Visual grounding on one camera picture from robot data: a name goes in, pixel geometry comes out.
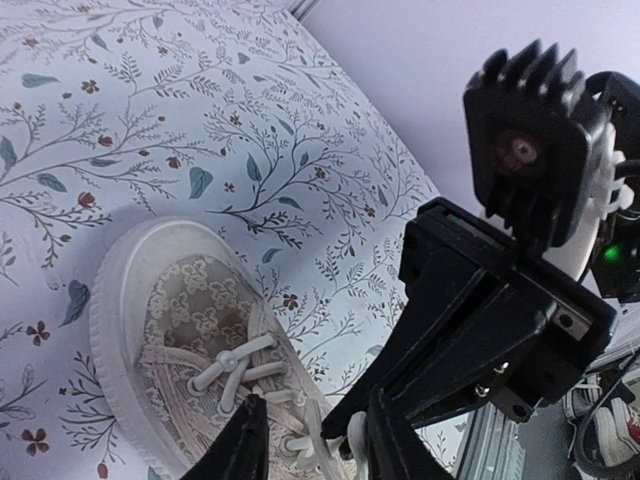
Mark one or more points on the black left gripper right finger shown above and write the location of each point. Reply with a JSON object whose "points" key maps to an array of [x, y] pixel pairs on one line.
{"points": [[394, 450]]}

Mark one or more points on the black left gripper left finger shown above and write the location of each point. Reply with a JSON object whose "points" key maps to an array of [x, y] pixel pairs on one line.
{"points": [[241, 450]]}

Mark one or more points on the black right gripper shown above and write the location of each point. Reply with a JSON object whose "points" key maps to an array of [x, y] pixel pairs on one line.
{"points": [[484, 323]]}

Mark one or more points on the cream lace platform sneaker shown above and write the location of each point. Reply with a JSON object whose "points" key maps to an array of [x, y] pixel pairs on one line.
{"points": [[180, 336]]}

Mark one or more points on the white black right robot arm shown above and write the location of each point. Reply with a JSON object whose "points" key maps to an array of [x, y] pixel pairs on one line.
{"points": [[620, 210]]}

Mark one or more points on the floral patterned table mat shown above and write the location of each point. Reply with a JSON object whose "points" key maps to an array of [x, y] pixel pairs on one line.
{"points": [[228, 113]]}

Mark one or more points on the aluminium front rail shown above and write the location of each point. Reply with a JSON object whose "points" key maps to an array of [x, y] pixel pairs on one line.
{"points": [[592, 433]]}

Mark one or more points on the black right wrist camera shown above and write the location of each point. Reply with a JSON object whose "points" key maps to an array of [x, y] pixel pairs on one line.
{"points": [[543, 154]]}

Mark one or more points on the right aluminium frame post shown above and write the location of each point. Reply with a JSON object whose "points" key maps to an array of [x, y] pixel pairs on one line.
{"points": [[302, 8]]}

